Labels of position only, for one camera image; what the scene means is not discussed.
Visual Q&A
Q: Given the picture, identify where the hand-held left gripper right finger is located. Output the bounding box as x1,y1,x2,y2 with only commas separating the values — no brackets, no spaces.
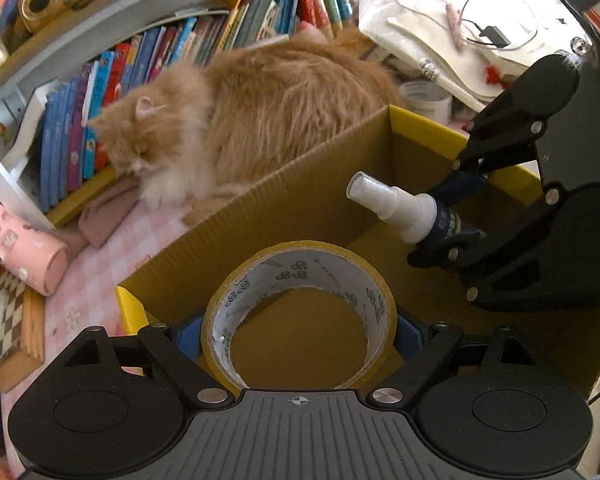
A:
365,310,538,408

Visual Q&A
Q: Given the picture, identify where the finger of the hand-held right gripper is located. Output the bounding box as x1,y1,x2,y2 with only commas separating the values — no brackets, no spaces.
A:
407,187,566,307
425,54,581,208

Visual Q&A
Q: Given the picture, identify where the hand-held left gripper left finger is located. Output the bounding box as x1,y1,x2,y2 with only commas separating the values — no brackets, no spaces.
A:
62,317,233,407

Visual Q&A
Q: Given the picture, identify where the white spray bottle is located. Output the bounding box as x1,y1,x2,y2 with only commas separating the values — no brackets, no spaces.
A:
346,171,481,246

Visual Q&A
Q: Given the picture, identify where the yellowish clear tape roll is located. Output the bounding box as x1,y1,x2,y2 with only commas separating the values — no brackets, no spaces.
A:
200,241,398,396

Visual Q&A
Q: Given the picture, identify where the cardboard box with yellow rim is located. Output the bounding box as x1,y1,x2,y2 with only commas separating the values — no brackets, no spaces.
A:
116,104,600,401

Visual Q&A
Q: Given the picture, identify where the red tassel knot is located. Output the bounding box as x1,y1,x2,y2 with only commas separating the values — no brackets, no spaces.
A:
482,65,506,89

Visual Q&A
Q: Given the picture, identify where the white tape roll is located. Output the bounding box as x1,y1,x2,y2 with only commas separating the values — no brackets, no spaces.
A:
400,80,453,123

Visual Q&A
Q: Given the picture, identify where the black charger plug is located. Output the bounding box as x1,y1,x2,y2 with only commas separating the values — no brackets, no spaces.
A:
482,25,511,50

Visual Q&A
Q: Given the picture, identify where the pink checked tablecloth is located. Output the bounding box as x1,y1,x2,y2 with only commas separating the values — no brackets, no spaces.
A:
0,180,221,480

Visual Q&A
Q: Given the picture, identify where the pink beaded charm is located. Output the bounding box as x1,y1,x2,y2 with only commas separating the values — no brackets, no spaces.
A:
445,2,467,51

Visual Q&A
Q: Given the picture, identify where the stack of white papers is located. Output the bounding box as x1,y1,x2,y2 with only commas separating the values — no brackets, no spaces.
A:
357,0,571,111

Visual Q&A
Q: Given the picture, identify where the mauve pouch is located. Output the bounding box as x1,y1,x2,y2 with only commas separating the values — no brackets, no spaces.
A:
77,177,141,250

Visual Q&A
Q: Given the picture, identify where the wooden chessboard box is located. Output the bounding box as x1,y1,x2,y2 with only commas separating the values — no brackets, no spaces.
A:
0,270,46,393

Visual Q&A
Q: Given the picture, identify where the pink tissue pouch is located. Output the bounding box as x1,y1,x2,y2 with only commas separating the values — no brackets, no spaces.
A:
0,203,71,297

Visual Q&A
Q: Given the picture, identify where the fluffy orange cat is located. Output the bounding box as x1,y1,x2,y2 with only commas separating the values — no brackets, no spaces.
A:
87,27,411,211

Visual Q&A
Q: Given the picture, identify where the row of colourful books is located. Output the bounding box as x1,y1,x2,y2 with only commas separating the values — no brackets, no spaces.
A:
37,0,358,211

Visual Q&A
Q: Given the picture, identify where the white bookshelf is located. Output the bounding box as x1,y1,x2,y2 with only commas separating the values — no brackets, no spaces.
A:
0,0,331,231

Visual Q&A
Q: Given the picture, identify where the white floppy book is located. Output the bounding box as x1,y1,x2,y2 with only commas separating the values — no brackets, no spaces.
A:
2,85,48,171

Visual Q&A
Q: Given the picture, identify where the thin charger cable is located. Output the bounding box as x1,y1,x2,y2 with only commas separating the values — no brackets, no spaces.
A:
462,0,539,52

